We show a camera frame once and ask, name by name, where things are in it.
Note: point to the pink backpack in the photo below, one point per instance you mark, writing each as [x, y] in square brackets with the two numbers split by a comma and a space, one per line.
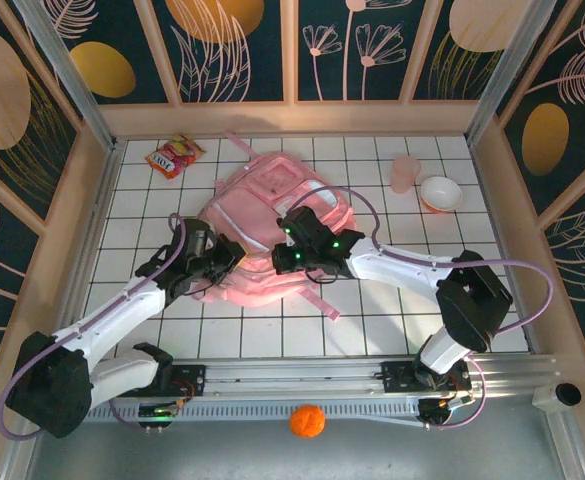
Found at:
[272, 185]

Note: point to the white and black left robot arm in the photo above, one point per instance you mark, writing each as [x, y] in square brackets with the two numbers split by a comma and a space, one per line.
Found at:
[117, 375]

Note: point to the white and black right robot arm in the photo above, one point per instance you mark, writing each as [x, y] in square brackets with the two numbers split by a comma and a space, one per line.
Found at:
[397, 270]

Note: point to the red snack bag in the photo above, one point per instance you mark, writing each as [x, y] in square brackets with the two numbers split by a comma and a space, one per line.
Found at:
[174, 156]

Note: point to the pink plastic cup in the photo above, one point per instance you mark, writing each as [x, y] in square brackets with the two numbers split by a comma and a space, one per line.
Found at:
[405, 172]

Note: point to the orange and white bowl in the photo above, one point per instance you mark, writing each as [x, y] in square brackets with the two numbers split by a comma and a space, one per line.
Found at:
[439, 192]

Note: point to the orange ball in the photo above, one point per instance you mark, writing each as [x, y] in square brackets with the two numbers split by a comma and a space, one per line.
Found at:
[308, 421]

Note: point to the aluminium side rail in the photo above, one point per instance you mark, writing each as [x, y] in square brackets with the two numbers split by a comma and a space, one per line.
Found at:
[103, 200]

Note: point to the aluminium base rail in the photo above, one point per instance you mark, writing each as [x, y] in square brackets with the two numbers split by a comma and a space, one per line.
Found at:
[292, 372]

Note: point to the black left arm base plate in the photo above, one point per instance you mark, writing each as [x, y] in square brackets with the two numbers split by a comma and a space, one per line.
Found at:
[192, 380]

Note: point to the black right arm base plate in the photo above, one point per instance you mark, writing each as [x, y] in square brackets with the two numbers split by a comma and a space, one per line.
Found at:
[397, 377]

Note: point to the aluminium frame post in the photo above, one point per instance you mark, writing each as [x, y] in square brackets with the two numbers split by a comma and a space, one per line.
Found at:
[512, 65]
[67, 70]

